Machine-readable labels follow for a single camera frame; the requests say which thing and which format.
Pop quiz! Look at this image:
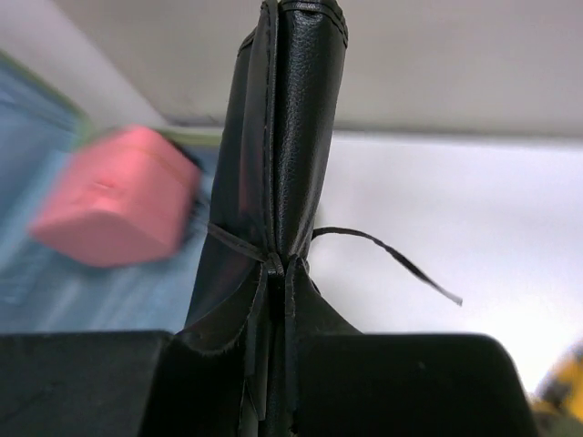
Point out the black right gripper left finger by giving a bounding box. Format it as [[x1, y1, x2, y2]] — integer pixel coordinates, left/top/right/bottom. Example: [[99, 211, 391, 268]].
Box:
[[1, 331, 242, 436]]

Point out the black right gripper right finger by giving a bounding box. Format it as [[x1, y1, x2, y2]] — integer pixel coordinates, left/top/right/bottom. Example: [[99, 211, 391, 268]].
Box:
[[298, 334, 537, 436]]

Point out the black leather roll pouch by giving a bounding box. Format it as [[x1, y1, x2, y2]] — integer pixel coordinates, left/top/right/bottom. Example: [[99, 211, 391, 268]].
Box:
[[183, 0, 464, 437]]

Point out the yellow camouflage fabric pouch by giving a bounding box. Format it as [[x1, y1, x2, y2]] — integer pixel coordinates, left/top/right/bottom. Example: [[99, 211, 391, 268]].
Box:
[[530, 341, 582, 437]]

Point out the pink box with chrome handle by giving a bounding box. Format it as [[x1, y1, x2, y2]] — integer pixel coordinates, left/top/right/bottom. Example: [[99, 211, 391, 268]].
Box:
[[28, 125, 201, 267]]

